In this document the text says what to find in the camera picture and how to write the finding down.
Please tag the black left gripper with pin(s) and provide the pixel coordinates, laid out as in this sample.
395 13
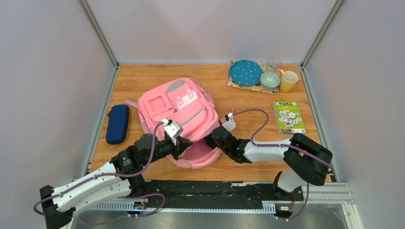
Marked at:
182 143

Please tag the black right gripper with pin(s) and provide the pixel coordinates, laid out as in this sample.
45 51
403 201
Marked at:
208 141

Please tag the pink student backpack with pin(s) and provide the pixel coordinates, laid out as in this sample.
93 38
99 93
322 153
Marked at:
182 100

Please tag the green comic book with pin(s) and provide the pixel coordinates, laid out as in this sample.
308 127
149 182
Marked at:
288 118

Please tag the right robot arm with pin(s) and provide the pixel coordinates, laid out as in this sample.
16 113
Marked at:
308 161

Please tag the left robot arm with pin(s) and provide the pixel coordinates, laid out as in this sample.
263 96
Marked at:
119 177

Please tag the blue zippered pencil case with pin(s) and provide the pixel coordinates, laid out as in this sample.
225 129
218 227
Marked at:
117 126

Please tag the patterned serving tray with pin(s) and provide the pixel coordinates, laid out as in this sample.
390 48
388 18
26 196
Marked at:
258 87

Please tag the blue polka dot plate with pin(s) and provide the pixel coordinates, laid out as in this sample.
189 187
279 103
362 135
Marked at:
245 72

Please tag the light green bowl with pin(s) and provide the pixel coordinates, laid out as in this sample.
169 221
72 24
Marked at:
270 80

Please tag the yellow mug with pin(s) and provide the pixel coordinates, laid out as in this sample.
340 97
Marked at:
288 79

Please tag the clear drinking glass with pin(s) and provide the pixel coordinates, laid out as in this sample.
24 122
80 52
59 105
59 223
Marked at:
273 64

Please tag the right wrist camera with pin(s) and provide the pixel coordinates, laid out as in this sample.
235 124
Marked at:
228 122

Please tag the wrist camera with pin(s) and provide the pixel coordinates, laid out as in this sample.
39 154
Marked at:
228 122
172 130

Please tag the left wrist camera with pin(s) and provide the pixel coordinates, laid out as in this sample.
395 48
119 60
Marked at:
172 130

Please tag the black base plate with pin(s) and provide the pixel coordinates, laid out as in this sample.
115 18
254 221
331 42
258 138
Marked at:
215 194

